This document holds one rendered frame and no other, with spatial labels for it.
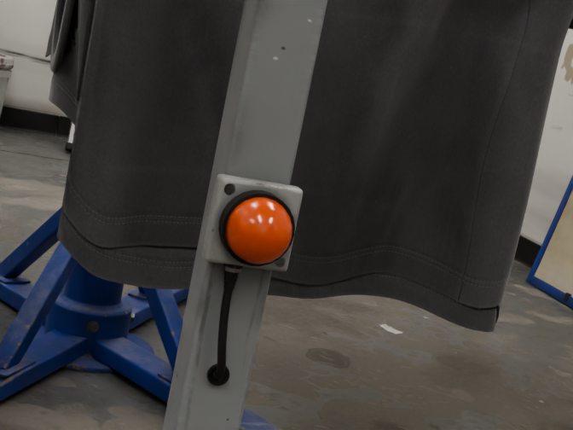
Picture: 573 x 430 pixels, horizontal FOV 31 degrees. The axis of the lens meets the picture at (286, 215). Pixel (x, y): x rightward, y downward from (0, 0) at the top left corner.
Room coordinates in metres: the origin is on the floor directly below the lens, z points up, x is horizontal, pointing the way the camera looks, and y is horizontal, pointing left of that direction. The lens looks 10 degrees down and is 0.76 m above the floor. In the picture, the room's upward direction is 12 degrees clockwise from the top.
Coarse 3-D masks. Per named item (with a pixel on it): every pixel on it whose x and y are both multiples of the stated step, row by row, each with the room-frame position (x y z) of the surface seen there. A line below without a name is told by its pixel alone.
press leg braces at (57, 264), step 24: (48, 240) 2.31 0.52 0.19; (0, 264) 2.42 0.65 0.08; (24, 264) 2.39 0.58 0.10; (48, 264) 2.00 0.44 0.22; (72, 264) 2.02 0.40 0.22; (48, 288) 1.95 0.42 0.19; (144, 288) 2.06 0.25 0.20; (24, 312) 1.91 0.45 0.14; (48, 312) 1.95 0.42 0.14; (168, 312) 2.01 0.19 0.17; (24, 336) 1.87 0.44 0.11; (168, 336) 1.99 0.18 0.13; (0, 360) 1.83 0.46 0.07; (24, 360) 1.89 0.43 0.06
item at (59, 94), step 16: (64, 0) 1.01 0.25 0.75; (80, 0) 0.88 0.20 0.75; (64, 16) 0.87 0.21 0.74; (64, 32) 0.87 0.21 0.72; (48, 48) 1.29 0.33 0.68; (64, 48) 0.89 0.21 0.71; (64, 64) 0.91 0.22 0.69; (64, 80) 0.92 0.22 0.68; (64, 96) 0.92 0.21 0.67; (64, 112) 0.92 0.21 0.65
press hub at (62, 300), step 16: (80, 272) 2.14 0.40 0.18; (64, 288) 2.24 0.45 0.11; (80, 288) 2.14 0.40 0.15; (96, 288) 2.14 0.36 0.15; (112, 288) 2.16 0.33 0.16; (64, 304) 2.13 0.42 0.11; (80, 304) 2.13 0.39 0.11; (96, 304) 2.14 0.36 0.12; (112, 304) 2.16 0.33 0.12; (128, 304) 2.22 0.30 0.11; (48, 320) 2.15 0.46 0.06; (64, 320) 2.12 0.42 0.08; (80, 320) 2.11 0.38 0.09; (96, 320) 2.11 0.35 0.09; (112, 320) 2.13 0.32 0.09; (128, 320) 2.18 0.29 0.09; (80, 336) 2.11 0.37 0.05; (96, 336) 2.12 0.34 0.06; (112, 336) 2.14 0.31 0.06; (128, 336) 2.30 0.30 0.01; (64, 368) 2.04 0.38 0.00; (80, 368) 2.05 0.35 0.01; (96, 368) 2.05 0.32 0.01
